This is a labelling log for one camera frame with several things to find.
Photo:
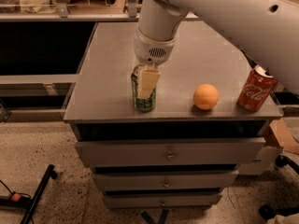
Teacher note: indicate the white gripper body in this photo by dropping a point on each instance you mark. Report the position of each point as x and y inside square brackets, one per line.
[151, 49]

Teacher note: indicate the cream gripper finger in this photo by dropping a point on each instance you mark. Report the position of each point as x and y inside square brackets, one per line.
[147, 80]

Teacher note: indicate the green soda can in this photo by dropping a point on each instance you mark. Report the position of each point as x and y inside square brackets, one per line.
[142, 105]

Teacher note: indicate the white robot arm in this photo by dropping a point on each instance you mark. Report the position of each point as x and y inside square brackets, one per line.
[266, 30]

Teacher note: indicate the red cola can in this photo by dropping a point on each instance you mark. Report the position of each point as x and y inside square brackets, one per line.
[256, 89]

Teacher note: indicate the orange fruit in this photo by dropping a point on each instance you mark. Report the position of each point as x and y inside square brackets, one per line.
[205, 96]

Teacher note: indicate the grey drawer cabinet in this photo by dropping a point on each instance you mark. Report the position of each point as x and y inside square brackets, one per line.
[176, 154]

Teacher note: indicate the cardboard box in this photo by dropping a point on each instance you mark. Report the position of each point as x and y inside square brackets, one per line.
[278, 139]

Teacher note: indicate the black stand legs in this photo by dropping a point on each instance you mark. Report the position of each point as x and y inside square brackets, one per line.
[17, 200]

